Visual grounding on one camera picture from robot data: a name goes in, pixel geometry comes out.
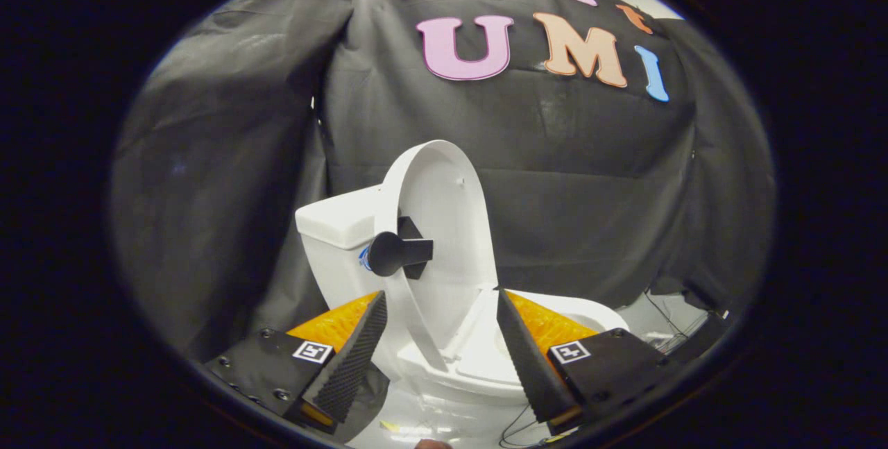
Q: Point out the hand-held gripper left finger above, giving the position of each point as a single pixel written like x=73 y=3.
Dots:
x=350 y=366

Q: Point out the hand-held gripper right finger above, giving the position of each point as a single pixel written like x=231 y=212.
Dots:
x=527 y=366

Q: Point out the white ceramic toilet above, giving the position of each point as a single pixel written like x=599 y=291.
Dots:
x=333 y=227

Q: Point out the white toilet lid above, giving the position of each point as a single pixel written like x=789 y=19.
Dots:
x=444 y=213

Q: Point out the black backdrop cloth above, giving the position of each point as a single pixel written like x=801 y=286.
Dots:
x=590 y=192

